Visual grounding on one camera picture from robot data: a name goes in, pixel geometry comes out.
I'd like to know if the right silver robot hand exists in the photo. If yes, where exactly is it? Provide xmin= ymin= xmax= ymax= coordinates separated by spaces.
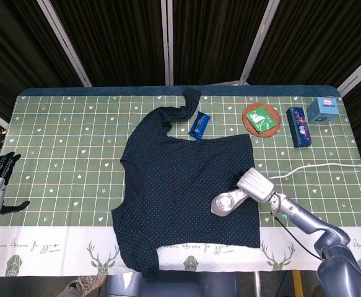
xmin=234 ymin=166 xmax=277 ymax=204

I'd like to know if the white handheld garment steamer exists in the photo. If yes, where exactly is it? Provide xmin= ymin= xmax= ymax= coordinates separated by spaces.
xmin=211 ymin=189 xmax=249 ymax=217

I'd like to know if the navy polka dot shirt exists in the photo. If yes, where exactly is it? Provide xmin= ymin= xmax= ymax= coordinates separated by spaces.
xmin=110 ymin=88 xmax=261 ymax=276

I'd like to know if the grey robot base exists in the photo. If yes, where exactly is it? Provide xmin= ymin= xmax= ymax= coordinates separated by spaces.
xmin=105 ymin=272 xmax=240 ymax=297

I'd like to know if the green sachet packet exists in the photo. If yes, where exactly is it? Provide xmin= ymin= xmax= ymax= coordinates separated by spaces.
xmin=245 ymin=107 xmax=276 ymax=134

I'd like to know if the round woven rattan coaster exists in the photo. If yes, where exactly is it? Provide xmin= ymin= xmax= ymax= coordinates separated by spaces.
xmin=241 ymin=103 xmax=282 ymax=136

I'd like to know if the long dark blue box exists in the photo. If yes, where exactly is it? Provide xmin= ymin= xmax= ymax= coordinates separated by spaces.
xmin=285 ymin=106 xmax=312 ymax=149

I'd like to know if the blue snack packet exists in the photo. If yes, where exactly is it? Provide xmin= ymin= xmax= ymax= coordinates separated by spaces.
xmin=188 ymin=111 xmax=211 ymax=139

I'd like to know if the green checked tablecloth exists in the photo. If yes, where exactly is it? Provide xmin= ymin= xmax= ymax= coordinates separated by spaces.
xmin=0 ymin=95 xmax=361 ymax=278

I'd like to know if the light blue cube box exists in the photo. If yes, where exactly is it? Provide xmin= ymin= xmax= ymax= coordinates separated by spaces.
xmin=310 ymin=97 xmax=338 ymax=125

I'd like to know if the beige shoe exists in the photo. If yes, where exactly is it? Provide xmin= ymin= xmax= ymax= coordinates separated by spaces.
xmin=56 ymin=275 xmax=107 ymax=297

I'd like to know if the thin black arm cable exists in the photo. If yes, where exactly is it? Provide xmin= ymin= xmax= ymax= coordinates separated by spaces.
xmin=271 ymin=212 xmax=325 ymax=260

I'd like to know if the white power cord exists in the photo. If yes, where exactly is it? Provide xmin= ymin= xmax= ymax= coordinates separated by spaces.
xmin=268 ymin=162 xmax=361 ymax=181

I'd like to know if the white screen frame post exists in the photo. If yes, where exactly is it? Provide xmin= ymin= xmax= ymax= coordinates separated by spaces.
xmin=160 ymin=0 xmax=174 ymax=86
xmin=239 ymin=0 xmax=282 ymax=85
xmin=337 ymin=52 xmax=361 ymax=93
xmin=37 ymin=0 xmax=93 ymax=87

